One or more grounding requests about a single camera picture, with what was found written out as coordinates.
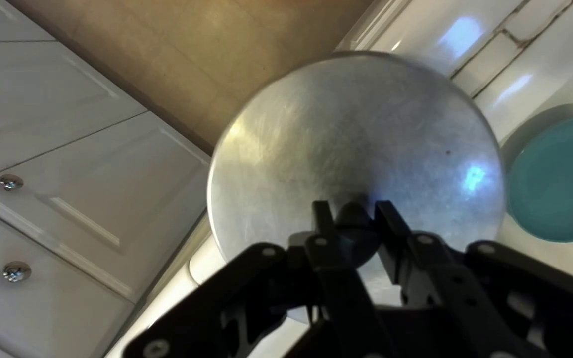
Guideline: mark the silver cabinet knob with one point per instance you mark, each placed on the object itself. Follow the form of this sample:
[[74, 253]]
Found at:
[[16, 273], [10, 181]]

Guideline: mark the teal round bowl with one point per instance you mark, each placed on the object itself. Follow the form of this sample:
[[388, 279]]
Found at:
[[558, 179]]

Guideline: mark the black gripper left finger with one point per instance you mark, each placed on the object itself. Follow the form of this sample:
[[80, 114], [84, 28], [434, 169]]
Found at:
[[279, 298]]

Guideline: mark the silver pot lid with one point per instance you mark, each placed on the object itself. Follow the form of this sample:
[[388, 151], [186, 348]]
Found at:
[[353, 131]]

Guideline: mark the white base cabinet with knobs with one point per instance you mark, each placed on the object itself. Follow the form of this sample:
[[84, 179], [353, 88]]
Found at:
[[68, 131]]

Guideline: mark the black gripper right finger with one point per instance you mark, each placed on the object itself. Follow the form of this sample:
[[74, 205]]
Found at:
[[492, 291]]

